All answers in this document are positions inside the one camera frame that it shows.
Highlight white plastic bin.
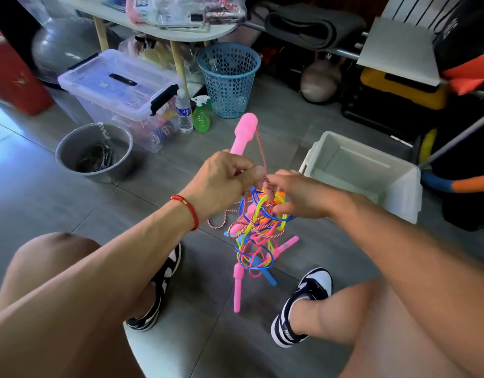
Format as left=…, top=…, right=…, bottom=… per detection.
left=299, top=130, right=423, bottom=225

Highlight black red inflatable toy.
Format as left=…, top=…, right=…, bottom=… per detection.
left=432, top=0, right=484, bottom=95

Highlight black white right shoe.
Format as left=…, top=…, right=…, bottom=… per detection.
left=270, top=267, right=334, bottom=349

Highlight pink thick handled jump rope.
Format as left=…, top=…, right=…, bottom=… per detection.
left=206, top=112, right=270, bottom=237

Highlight black white shoe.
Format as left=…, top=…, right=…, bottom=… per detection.
left=270, top=267, right=334, bottom=349
left=125, top=241, right=184, bottom=333

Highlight brown ball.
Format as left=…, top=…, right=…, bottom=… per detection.
left=299, top=59, right=342, bottom=104

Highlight person's right forearm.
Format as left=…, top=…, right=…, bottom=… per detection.
left=336, top=193, right=484, bottom=378

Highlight small plastic water bottle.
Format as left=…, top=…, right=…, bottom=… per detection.
left=176, top=89, right=194, bottom=134

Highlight black white left shoe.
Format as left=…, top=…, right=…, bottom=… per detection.
left=125, top=241, right=184, bottom=333

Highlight white round table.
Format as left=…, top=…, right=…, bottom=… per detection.
left=55, top=0, right=237, bottom=95

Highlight grey exercise ball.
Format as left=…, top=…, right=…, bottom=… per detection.
left=31, top=17, right=101, bottom=83

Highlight yellow rope orange handles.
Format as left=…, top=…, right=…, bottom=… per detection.
left=234, top=188, right=290, bottom=268

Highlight clear plastic bag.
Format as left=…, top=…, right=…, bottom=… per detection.
left=198, top=0, right=247, bottom=26

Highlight white plastic bag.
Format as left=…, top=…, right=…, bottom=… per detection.
left=33, top=0, right=78, bottom=20

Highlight pink white packet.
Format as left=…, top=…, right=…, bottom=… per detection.
left=125, top=0, right=156, bottom=26

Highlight grey flat board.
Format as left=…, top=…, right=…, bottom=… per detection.
left=357, top=15, right=443, bottom=87

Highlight multicoloured hula hoop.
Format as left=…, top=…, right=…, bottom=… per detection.
left=419, top=125, right=484, bottom=194

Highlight person's left leg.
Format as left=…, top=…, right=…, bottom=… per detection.
left=0, top=232, right=160, bottom=378

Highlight blue jump rope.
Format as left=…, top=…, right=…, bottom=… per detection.
left=226, top=188, right=294, bottom=287

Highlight grey folded mat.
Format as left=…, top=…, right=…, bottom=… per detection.
left=258, top=2, right=367, bottom=52

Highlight red string bracelet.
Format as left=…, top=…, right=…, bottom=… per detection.
left=169, top=194, right=201, bottom=232

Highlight white radiator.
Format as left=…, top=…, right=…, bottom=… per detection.
left=379, top=0, right=455, bottom=28

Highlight green spray bottle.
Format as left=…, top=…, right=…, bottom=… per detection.
left=192, top=95, right=213, bottom=134

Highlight person's right leg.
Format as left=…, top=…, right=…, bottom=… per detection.
left=288, top=275, right=479, bottom=378

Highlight person's left forearm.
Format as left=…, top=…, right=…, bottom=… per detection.
left=0, top=199, right=199, bottom=378

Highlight blue mesh plastic basket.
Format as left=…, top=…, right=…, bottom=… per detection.
left=196, top=43, right=262, bottom=120

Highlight grey metal basin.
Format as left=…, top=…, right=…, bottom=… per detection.
left=55, top=122, right=135, bottom=184

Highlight clear bin with black latches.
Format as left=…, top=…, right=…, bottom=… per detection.
left=58, top=48, right=180, bottom=153

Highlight red bag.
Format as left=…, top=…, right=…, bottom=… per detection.
left=0, top=26, right=56, bottom=117

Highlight yellow black case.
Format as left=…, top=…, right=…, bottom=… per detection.
left=360, top=67, right=449, bottom=111

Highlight person's left hand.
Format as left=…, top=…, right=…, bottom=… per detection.
left=179, top=150, right=267, bottom=225

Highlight person's leg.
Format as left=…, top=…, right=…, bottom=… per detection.
left=0, top=232, right=160, bottom=378
left=288, top=275, right=479, bottom=378

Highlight white metal pole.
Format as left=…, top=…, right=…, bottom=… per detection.
left=419, top=106, right=484, bottom=167

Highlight person's right hand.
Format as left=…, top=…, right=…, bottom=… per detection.
left=264, top=169, right=357, bottom=221

